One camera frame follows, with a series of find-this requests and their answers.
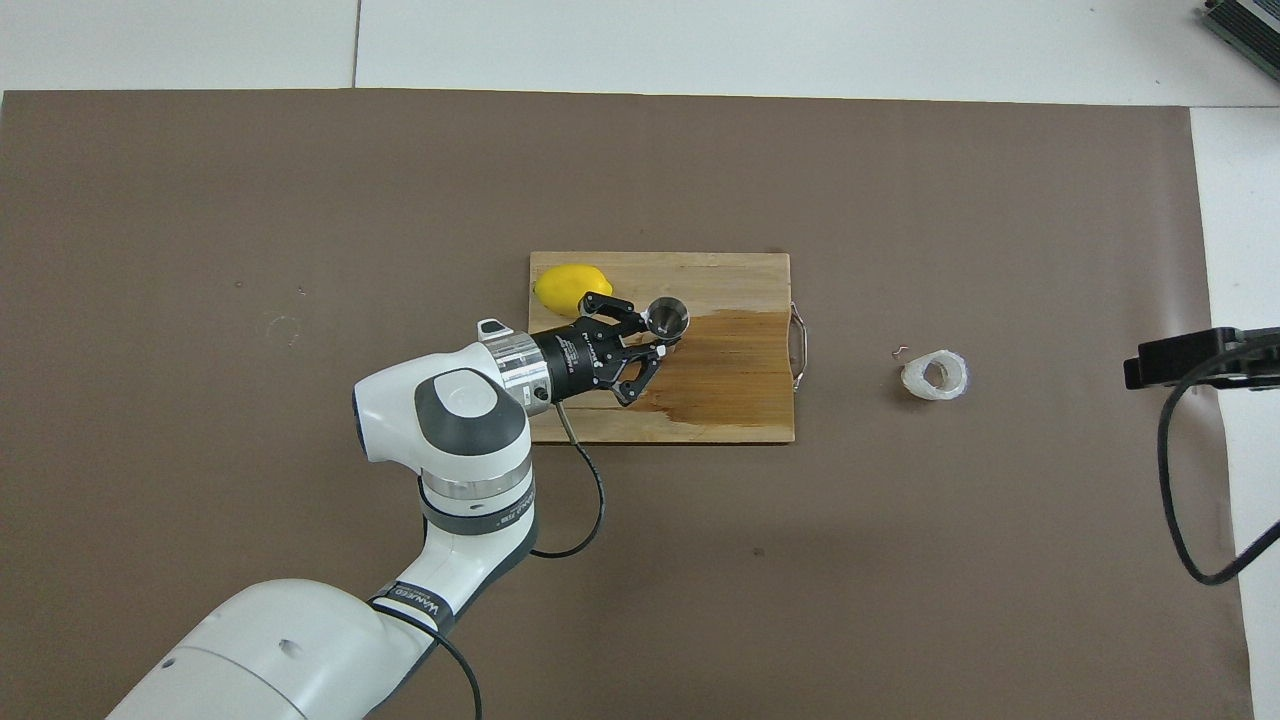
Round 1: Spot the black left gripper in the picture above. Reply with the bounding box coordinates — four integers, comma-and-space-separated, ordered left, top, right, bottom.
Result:
530, 292, 669, 407

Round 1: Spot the wooden cutting board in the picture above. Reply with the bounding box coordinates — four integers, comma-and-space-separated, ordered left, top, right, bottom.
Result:
526, 250, 809, 445

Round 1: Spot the brown paper table mat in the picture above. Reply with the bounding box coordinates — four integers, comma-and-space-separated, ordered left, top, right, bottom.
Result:
0, 88, 1256, 720

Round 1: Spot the steel double jigger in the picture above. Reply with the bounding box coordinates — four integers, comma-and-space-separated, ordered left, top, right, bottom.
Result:
645, 297, 691, 346

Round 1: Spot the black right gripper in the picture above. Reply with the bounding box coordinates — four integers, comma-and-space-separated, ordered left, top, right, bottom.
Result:
1123, 327, 1280, 392

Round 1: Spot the yellow lemon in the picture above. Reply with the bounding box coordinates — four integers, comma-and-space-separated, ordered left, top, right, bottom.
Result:
533, 263, 613, 319

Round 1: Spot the clear plastic cup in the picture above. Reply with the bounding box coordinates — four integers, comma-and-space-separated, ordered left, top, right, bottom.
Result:
900, 349, 970, 402

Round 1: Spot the grey ribbed device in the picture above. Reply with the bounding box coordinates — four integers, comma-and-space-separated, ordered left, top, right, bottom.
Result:
1197, 0, 1280, 83

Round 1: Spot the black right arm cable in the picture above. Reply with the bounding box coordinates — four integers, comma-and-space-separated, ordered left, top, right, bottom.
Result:
1157, 340, 1280, 587

